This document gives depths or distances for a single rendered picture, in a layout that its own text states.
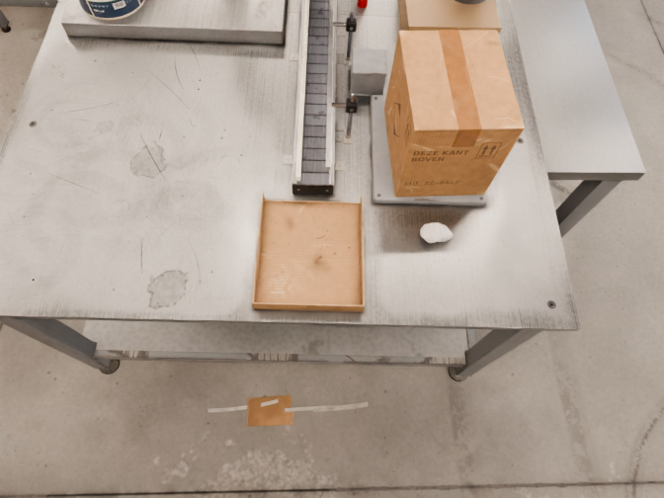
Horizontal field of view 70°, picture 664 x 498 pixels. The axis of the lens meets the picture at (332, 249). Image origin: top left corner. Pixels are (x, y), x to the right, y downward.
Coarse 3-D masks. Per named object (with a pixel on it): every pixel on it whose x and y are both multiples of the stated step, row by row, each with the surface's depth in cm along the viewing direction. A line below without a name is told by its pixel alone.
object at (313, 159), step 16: (320, 0) 152; (320, 16) 149; (320, 32) 146; (320, 48) 143; (320, 64) 140; (320, 80) 138; (304, 96) 135; (320, 96) 135; (304, 112) 132; (320, 112) 133; (304, 128) 130; (320, 128) 130; (304, 144) 128; (320, 144) 128; (304, 160) 125; (320, 160) 126; (304, 176) 123; (320, 176) 123
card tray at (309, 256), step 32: (288, 224) 122; (320, 224) 123; (352, 224) 123; (256, 256) 114; (288, 256) 118; (320, 256) 119; (352, 256) 119; (256, 288) 114; (288, 288) 115; (320, 288) 115; (352, 288) 115
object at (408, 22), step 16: (400, 0) 156; (416, 0) 147; (432, 0) 147; (448, 0) 148; (400, 16) 156; (416, 16) 144; (432, 16) 144; (448, 16) 145; (464, 16) 145; (480, 16) 145; (496, 16) 145
